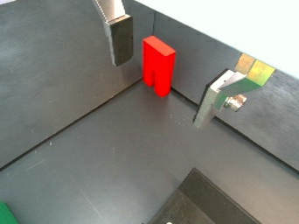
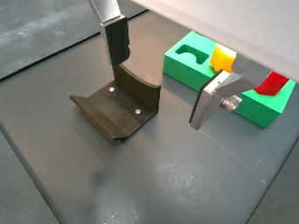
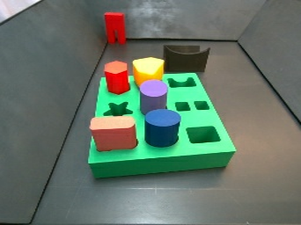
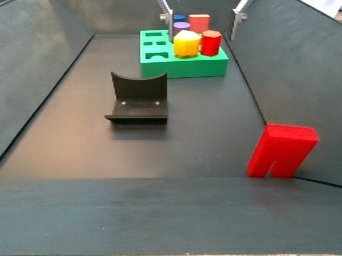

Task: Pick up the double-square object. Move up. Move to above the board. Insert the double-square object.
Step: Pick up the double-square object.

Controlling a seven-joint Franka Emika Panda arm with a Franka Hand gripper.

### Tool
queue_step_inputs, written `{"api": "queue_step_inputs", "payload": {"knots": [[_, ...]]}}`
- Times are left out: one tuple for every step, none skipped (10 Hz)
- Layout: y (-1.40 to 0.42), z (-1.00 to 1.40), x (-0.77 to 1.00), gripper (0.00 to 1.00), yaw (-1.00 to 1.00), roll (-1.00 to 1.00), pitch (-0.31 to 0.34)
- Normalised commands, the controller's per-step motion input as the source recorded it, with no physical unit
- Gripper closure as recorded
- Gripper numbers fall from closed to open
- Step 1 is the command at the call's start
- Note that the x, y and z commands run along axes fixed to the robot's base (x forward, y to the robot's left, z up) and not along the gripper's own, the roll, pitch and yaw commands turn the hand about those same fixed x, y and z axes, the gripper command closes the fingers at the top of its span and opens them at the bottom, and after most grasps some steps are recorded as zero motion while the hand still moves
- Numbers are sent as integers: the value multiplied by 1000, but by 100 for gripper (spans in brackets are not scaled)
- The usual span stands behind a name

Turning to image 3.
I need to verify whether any red double-square block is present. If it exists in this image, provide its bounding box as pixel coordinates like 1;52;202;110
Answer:
105;12;126;44

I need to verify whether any black curved block holder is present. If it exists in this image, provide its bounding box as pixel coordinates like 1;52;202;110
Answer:
163;45;210;72

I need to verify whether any red hexagonal prism block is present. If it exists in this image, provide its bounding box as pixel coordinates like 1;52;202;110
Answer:
105;61;130;94

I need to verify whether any green shape sorter board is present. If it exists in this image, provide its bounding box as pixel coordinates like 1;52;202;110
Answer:
88;73;236;178

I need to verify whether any yellow pentagonal prism block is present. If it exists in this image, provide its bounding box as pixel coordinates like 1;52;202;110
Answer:
133;57;165;86

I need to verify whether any dark blue cylinder block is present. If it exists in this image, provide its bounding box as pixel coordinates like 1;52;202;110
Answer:
145;109;181;148

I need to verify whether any pink rounded rectangular block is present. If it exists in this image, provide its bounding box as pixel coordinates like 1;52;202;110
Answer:
90;116;138;151

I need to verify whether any purple cylinder block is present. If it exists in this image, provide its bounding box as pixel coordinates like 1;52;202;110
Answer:
141;80;169;114

